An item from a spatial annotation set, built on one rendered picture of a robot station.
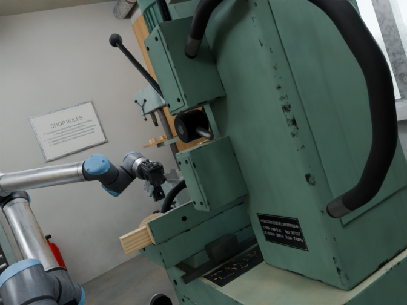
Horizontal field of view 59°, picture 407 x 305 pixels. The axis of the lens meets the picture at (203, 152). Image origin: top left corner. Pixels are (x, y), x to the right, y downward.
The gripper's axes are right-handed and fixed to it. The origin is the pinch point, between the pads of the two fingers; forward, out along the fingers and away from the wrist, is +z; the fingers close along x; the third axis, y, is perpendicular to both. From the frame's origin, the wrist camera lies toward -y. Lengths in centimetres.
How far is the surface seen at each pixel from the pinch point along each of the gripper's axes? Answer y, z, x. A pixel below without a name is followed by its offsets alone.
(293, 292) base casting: 17, 80, -12
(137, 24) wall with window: 50, -282, 115
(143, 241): 17, 48, -26
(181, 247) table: 14, 52, -20
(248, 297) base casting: 15, 74, -18
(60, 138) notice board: -38, -255, -3
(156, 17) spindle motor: 62, 33, -5
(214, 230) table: 14, 52, -11
